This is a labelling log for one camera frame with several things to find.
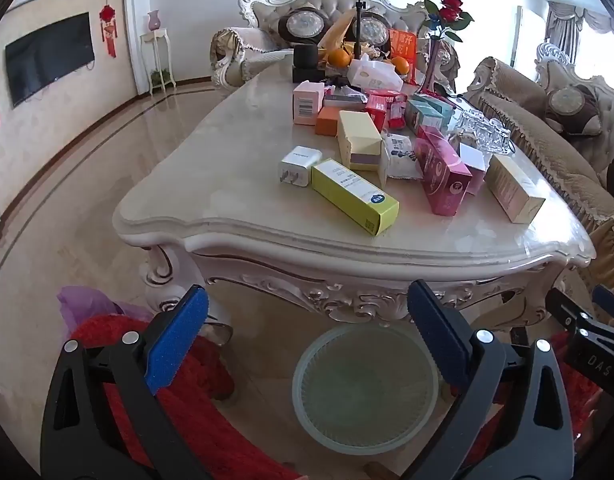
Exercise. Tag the brown square cushion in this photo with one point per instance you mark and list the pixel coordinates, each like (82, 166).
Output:
(574, 107)

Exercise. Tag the red artificial roses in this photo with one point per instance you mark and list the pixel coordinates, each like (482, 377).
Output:
(452, 7)

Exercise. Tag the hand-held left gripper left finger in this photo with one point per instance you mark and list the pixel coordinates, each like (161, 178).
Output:
(179, 340)

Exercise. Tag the small orange box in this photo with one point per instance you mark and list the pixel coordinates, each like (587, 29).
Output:
(327, 122)

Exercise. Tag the black speaker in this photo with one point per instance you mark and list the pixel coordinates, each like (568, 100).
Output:
(306, 56)

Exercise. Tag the grey window curtain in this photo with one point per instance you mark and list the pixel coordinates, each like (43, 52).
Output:
(572, 25)

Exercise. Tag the flat black box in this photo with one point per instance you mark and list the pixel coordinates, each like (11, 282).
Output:
(307, 75)

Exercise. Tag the pink vase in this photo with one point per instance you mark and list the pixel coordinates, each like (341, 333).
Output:
(154, 21)

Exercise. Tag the small green potted plant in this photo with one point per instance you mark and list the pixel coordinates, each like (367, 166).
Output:
(162, 80)

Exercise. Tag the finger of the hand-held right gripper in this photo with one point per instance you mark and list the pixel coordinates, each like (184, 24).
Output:
(567, 307)
(612, 297)

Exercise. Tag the red knot wall decoration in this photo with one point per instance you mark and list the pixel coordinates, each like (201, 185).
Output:
(108, 20)

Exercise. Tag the white tissue pack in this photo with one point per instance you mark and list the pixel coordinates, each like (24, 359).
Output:
(374, 75)

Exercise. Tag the orange fruit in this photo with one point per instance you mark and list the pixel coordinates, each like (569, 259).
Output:
(400, 66)
(340, 57)

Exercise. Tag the purple glass vase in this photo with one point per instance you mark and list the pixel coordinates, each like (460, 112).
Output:
(433, 72)

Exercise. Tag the ornate white coffee table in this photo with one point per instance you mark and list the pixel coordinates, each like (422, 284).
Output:
(287, 255)

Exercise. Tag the white side table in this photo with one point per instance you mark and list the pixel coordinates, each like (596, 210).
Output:
(157, 35)

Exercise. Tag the wall-mounted black television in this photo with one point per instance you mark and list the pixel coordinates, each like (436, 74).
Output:
(49, 57)

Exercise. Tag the cream yellow box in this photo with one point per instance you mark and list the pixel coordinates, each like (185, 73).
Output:
(359, 135)

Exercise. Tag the red printed packet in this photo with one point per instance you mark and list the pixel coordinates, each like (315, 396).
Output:
(403, 50)

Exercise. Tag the white plastic packet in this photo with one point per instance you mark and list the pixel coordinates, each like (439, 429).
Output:
(399, 152)

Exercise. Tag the purple plastic bag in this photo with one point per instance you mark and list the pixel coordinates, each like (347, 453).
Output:
(87, 305)

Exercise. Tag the beige long box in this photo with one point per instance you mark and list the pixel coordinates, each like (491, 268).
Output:
(512, 185)

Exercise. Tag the white carved tufted sofa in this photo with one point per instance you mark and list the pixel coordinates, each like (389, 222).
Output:
(247, 35)

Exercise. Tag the white charger box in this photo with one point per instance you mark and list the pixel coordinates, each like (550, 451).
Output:
(299, 165)

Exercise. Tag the round dark-rimmed cushion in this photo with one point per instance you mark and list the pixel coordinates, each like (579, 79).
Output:
(374, 30)
(303, 25)

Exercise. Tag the magenta pink box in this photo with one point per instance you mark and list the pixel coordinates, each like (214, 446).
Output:
(444, 180)

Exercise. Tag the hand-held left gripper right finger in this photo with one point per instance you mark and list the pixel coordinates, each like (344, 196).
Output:
(437, 335)

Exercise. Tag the small white pink box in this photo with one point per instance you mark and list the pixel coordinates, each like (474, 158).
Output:
(472, 160)

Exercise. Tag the green yellow long box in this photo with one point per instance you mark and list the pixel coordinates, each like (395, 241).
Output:
(352, 192)

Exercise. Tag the yellow paper bag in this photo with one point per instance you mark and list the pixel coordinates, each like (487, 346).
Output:
(337, 32)

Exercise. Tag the red white box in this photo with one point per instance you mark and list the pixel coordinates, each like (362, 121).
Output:
(376, 110)

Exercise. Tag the light pink box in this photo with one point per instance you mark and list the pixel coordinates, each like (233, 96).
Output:
(309, 100)

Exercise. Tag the black tripod stand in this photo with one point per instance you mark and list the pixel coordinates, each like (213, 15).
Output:
(358, 25)

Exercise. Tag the beige fringed sofa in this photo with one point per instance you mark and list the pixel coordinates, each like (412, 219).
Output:
(547, 150)

